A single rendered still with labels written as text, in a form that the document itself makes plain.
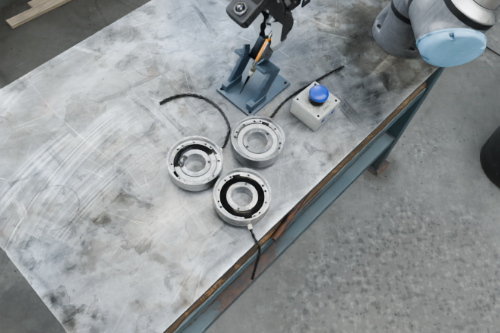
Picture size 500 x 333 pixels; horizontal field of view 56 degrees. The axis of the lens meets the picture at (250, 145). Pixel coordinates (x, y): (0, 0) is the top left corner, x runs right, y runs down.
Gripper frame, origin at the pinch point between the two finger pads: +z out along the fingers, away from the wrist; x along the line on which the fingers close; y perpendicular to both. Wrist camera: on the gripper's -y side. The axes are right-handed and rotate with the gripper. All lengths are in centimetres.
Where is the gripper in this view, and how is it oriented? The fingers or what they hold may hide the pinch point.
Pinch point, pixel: (265, 43)
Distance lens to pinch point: 95.8
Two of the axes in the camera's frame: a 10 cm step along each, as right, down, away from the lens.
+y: 6.9, -6.0, 4.1
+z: -0.7, 5.1, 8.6
